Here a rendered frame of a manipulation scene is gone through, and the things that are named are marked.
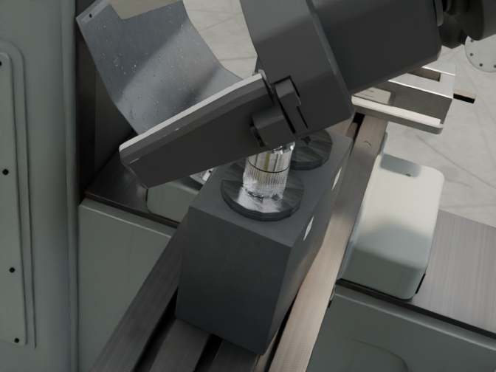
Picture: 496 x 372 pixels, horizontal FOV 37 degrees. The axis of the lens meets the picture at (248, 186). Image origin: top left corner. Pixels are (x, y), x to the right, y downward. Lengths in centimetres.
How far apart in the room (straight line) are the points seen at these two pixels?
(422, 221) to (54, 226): 65
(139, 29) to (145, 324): 56
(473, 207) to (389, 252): 160
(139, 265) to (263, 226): 67
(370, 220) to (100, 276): 55
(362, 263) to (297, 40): 100
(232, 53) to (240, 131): 304
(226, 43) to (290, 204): 262
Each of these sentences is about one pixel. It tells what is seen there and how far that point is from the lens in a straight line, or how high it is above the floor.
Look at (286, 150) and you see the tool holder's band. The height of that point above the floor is 122.
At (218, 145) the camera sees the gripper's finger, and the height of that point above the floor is 151.
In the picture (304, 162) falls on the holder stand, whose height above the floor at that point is 116.
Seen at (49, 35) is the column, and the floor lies 109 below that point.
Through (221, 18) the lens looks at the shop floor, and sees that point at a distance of 357.
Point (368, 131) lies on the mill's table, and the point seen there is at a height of 96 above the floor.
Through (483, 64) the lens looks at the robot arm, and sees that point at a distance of 103.
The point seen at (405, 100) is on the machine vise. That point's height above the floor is 100.
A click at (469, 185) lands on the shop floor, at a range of 290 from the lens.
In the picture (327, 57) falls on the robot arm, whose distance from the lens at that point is 25.
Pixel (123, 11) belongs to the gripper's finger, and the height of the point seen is 150.
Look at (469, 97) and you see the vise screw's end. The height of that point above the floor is 101.
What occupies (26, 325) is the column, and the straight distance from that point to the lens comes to 160.
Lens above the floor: 167
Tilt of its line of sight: 40 degrees down
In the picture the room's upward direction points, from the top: 11 degrees clockwise
